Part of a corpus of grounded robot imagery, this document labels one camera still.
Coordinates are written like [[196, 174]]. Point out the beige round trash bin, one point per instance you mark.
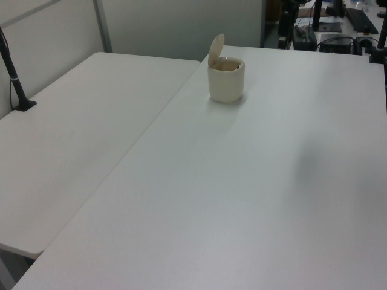
[[225, 86]]

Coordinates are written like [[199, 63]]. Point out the beige round bin lid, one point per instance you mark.
[[216, 46]]

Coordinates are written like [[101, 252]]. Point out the black tripod stand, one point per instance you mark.
[[284, 28]]

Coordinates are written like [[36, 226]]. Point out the black box device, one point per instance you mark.
[[305, 42]]

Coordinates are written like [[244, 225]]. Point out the black flat electronic device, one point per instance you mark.
[[335, 43]]

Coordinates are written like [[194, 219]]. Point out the black monitor stand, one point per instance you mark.
[[316, 12]]

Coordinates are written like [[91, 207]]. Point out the black keyboard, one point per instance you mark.
[[361, 20]]

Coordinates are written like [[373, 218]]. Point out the black pole with table clamp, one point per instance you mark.
[[381, 39]]

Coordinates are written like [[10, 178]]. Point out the grey metal partition post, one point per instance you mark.
[[102, 27]]

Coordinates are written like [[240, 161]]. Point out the black camera stand pole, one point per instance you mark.
[[13, 75]]

